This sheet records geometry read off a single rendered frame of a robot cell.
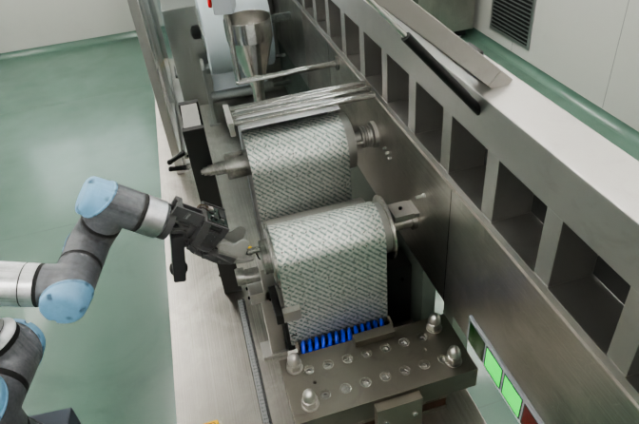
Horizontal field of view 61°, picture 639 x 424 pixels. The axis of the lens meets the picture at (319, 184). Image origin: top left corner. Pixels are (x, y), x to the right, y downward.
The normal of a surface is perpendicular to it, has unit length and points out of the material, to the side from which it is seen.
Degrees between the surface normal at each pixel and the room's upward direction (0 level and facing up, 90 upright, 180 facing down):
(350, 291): 90
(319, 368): 0
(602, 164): 0
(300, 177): 92
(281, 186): 92
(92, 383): 0
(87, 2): 90
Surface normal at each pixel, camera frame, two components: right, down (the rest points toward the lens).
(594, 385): -0.96, 0.22
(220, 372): -0.08, -0.81
